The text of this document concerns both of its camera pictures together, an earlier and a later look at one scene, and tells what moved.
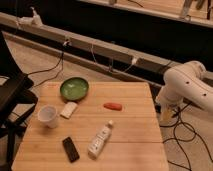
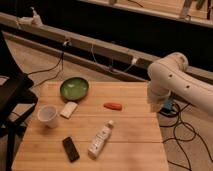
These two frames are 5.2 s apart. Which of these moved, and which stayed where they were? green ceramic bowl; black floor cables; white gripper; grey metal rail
Moved: white gripper
Stayed: green ceramic bowl; grey metal rail; black floor cables
